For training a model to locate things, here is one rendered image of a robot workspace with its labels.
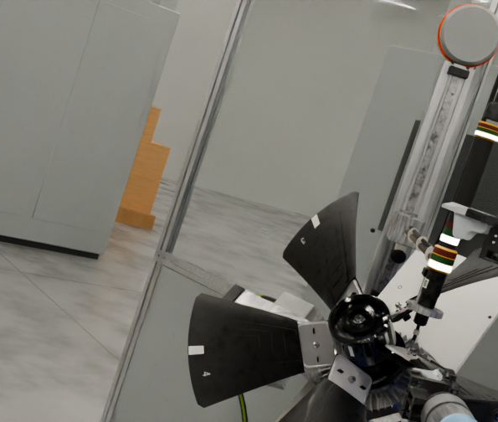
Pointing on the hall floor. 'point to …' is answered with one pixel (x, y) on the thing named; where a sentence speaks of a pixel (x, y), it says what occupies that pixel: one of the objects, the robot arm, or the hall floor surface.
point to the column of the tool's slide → (420, 165)
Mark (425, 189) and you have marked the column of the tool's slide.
